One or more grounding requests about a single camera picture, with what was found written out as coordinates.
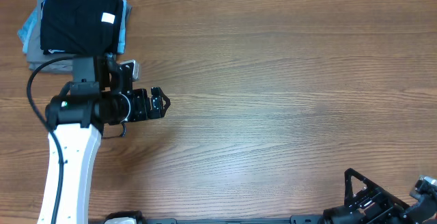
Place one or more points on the black t-shirt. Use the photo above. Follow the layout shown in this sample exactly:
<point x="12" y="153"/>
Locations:
<point x="78" y="19"/>

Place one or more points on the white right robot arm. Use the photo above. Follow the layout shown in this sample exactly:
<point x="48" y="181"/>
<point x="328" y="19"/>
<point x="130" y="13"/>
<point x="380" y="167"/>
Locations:
<point x="423" y="211"/>

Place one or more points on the light blue folded t-shirt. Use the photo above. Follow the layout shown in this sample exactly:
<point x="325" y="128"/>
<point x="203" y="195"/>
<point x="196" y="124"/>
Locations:
<point x="122" y="26"/>

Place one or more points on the blue folded shirt under stack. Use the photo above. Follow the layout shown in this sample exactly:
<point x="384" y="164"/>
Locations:
<point x="29" y="34"/>

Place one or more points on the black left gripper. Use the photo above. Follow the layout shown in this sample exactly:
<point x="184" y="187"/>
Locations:
<point x="143" y="110"/>

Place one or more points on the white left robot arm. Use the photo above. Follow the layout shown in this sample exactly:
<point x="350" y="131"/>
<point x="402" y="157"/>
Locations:
<point x="101" y="93"/>

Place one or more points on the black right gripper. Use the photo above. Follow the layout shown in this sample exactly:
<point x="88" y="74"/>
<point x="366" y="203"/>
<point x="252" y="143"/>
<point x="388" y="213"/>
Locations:
<point x="375" y="201"/>

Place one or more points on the grey folded t-shirt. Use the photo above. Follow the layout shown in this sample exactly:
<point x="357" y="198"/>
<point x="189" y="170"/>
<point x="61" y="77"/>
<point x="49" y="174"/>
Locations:
<point x="36" y="57"/>

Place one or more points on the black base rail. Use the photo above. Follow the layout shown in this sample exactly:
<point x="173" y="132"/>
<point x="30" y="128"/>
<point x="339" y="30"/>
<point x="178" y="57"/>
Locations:
<point x="294" y="219"/>

